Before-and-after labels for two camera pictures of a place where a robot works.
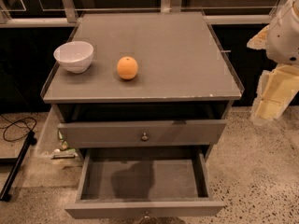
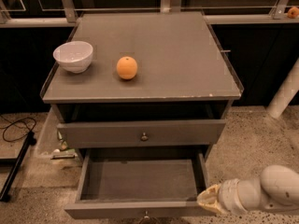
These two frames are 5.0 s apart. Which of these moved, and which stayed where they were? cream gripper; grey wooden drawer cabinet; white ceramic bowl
Moved: cream gripper
Stayed: white ceramic bowl; grey wooden drawer cabinet
